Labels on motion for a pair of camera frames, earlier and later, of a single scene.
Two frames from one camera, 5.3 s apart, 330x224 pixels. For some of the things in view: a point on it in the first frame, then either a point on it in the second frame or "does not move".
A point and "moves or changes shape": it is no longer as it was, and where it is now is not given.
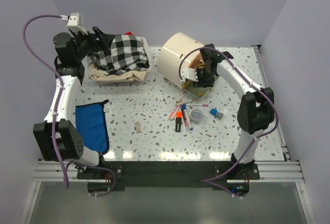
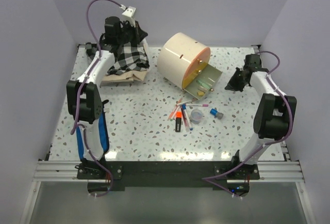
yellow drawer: (197, 62) moves or changes shape
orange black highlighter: (178, 121) does not move
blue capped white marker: (187, 117) does not move
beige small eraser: (138, 127) → (202, 88)
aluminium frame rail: (48, 171) does not move
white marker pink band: (191, 100) does not move
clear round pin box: (196, 115) does not move
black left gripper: (105, 40) → (139, 34)
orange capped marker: (171, 113) does not move
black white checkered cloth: (128, 55) does not move
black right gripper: (201, 83) → (232, 85)
